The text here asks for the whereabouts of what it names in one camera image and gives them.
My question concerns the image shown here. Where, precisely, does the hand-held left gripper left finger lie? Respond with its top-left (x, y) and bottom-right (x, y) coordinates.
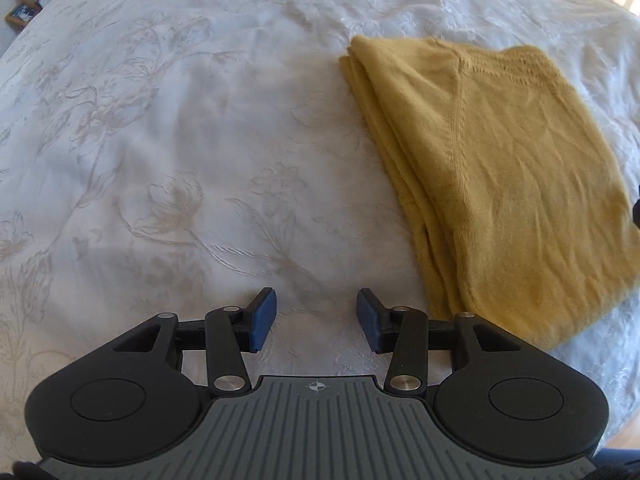
top-left (113, 287), bottom-right (278, 396)

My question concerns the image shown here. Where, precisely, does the wooden photo frame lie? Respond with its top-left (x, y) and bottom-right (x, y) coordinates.
top-left (5, 3), bottom-right (40, 26)

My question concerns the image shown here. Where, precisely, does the yellow knit sweater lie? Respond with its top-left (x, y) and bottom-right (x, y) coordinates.
top-left (339, 35), bottom-right (640, 351)

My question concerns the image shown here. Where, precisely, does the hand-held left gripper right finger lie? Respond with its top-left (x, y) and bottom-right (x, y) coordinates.
top-left (356, 288), bottom-right (522, 395)

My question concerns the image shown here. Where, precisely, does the white floral bedspread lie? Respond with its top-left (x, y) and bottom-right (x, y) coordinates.
top-left (0, 0), bottom-right (640, 466)

